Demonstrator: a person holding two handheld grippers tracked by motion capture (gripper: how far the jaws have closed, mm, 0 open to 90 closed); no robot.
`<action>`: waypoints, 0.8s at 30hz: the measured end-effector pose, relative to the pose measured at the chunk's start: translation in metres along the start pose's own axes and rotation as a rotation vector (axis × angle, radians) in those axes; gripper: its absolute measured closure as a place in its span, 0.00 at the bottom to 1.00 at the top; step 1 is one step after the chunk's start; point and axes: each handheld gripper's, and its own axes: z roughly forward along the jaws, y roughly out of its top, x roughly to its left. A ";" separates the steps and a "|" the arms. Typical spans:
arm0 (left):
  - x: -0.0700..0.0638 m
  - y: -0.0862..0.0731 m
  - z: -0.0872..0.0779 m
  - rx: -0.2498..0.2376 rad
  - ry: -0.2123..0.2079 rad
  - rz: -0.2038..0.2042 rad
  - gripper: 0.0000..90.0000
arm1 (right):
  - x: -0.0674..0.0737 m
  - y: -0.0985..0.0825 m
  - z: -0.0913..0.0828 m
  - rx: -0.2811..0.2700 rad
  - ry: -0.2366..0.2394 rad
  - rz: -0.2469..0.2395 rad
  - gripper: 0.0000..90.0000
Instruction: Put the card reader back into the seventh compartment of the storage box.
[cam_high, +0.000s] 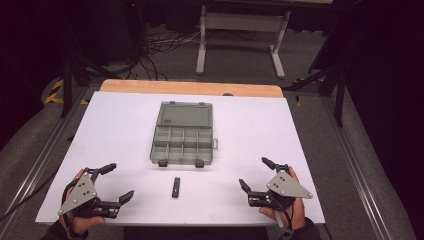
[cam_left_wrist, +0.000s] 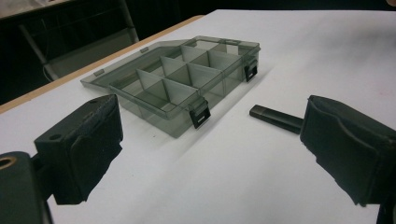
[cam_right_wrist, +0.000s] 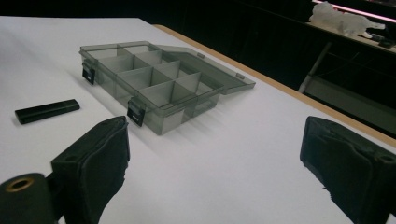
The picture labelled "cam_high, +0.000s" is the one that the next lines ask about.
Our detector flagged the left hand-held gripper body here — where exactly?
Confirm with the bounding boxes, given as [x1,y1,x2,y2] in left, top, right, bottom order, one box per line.
[58,168,122,219]

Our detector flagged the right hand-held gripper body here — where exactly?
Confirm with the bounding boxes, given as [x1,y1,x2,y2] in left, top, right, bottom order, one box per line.
[248,163,314,210]

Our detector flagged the person's right hand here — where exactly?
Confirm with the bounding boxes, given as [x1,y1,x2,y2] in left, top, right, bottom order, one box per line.
[259,166,307,231]

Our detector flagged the person's left hand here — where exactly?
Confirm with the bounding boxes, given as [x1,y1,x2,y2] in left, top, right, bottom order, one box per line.
[59,168,106,236]

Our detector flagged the white board sheet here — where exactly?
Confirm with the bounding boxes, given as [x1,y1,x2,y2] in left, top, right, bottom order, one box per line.
[34,91,326,228]

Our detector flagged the small black rectangular part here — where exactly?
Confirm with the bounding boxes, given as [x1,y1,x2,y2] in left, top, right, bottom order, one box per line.
[171,177,181,199]

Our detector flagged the grey plastic compartment box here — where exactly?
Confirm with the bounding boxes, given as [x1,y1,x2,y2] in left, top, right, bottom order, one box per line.
[149,100,220,168]

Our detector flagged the black metal stand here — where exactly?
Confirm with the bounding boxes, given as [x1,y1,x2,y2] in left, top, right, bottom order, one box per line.
[284,63,349,128]
[59,54,113,119]

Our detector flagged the left hand-held gripper cable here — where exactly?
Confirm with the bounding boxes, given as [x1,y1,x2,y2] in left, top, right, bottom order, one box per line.
[60,179,78,234]

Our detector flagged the hand-held gripper cable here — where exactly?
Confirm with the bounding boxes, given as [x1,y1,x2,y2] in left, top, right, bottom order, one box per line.
[60,179,78,234]
[273,199,295,240]

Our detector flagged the right hand-held gripper cable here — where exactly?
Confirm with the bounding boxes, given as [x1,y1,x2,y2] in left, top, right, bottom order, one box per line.
[273,199,295,240]

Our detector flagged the aluminium rail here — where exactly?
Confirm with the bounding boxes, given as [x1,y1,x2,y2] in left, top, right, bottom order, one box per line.
[319,94,396,240]
[0,85,91,240]

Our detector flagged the bundle of floor cables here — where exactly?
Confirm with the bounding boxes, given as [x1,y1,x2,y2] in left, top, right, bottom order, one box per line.
[126,29,204,82]

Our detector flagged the white metal desk frame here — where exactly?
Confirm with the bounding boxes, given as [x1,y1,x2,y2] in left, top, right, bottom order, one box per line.
[195,0,334,80]

